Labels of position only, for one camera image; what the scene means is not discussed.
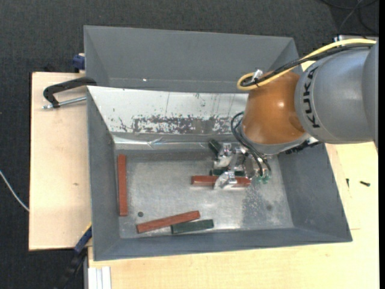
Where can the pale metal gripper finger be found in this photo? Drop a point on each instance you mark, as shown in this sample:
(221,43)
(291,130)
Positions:
(230,178)
(224,153)

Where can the dark green flat block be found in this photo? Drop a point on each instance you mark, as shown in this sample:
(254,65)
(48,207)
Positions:
(192,226)
(217,172)

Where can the red-brown flat block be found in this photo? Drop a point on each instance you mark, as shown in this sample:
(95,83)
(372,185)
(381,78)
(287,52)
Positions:
(168,221)
(203,180)
(122,185)

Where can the grey metal bin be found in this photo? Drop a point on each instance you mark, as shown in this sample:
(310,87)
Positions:
(180,191)

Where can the small black screw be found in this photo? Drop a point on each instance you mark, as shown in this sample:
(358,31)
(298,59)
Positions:
(364,183)

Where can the pale wood flat board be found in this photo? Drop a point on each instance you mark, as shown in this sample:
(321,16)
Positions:
(57,167)

